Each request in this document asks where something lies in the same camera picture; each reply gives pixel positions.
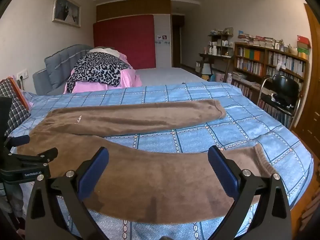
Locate leopard print blanket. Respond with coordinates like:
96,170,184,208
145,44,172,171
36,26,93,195
66,52,133,93

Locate white wardrobe door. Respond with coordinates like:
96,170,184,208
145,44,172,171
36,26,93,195
153,14,173,68

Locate blue checked blanket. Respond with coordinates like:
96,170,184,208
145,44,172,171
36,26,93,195
7,82,314,240

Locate white folded cloth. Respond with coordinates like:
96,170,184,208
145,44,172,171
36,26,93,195
94,47,120,55

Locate brown wooden wardrobe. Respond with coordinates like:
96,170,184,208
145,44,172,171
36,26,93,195
292,4,320,160

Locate brown wooden cabinet panel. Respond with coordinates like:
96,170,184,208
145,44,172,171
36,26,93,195
96,0,172,22

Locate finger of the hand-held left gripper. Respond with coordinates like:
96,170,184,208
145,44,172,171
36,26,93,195
4,135,30,153
6,148,58,171

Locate framed wall picture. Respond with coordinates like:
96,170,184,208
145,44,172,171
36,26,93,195
52,0,82,28

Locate row of stacked books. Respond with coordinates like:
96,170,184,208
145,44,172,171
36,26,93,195
237,31,283,49

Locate dark wooden door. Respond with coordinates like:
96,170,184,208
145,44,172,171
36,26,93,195
171,15,185,67

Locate grey bed mattress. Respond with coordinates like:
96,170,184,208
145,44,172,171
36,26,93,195
135,67,213,88

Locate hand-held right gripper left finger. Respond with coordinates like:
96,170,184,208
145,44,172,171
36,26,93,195
25,147,110,240

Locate brown fleece pants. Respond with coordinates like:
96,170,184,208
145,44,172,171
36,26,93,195
16,99,277,225

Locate grey padded headboard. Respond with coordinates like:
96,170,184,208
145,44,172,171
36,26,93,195
32,44,94,95

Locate black metal chair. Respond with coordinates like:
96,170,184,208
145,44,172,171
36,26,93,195
257,74,302,129

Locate stack of colourful boxes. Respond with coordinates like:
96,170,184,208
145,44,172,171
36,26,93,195
296,35,312,60

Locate plaid pillow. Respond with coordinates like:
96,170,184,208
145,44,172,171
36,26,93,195
0,77,32,137

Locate wall shelf with knick-knacks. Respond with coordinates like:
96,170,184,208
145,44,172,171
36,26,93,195
199,52,235,82

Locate red wall panel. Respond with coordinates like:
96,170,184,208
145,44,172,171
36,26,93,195
93,14,157,70

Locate wooden desk organiser shelf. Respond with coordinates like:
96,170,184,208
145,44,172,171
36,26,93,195
209,29,234,55

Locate wooden bookshelf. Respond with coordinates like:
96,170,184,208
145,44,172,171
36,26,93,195
231,41,310,130

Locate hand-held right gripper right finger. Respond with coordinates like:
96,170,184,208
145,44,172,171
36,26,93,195
208,145,293,240

